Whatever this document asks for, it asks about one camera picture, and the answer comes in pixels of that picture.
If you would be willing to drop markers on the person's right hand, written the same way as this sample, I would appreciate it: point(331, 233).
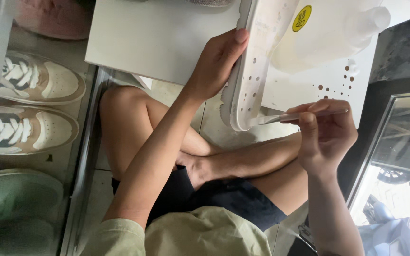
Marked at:
point(329, 138)

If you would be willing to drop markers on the person's left hand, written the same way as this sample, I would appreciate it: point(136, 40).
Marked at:
point(212, 67)

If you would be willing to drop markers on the white shoe sole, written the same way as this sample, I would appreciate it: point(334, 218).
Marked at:
point(258, 60)

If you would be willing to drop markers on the thin grey brush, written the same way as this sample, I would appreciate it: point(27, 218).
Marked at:
point(272, 119)

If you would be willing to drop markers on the white low table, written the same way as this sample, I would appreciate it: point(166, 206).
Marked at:
point(162, 39)

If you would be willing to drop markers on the grey shoe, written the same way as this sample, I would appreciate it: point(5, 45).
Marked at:
point(208, 2)

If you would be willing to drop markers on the metal framed mirror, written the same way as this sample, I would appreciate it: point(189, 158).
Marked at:
point(397, 160)

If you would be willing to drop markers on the person's right leg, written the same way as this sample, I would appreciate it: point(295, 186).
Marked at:
point(254, 160)

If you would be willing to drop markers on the person's leg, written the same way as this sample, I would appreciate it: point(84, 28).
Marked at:
point(126, 121)
point(254, 160)

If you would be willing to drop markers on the translucent plastic bottle yellow sticker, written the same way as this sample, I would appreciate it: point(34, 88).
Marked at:
point(329, 39)

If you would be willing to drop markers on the person's left leg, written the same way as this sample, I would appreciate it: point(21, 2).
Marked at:
point(126, 121)

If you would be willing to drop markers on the black shorts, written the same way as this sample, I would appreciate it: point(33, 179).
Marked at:
point(226, 202)

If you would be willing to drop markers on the metal framed glass cabinet door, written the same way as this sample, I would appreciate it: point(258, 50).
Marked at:
point(84, 160)

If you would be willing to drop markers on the light green shirt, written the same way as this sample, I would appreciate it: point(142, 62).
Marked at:
point(198, 234)

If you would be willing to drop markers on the beige white sneaker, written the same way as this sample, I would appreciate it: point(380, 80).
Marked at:
point(48, 80)
point(37, 129)

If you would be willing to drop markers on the pink shoe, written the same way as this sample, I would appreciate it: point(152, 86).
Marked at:
point(55, 17)

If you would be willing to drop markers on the pale green shoe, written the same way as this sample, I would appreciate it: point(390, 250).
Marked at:
point(16, 209)

